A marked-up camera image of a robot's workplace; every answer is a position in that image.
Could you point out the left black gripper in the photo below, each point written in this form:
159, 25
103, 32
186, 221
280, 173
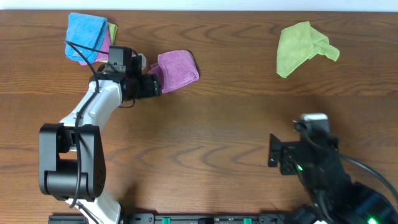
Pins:
152, 86

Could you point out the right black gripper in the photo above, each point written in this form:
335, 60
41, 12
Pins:
286, 166

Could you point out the purple microfiber cloth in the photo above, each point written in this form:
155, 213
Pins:
175, 69

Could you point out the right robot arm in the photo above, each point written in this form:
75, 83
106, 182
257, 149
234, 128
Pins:
345, 201

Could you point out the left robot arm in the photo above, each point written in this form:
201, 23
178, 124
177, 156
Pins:
72, 166

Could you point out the folded pink cloth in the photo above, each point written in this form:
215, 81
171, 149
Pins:
105, 49

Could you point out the folded green cloth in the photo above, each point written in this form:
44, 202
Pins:
112, 31

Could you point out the folded blue cloth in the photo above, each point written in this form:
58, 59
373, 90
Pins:
79, 24

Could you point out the crumpled green cloth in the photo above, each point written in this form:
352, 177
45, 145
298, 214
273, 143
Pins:
299, 43

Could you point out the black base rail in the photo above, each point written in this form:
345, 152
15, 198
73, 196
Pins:
148, 218

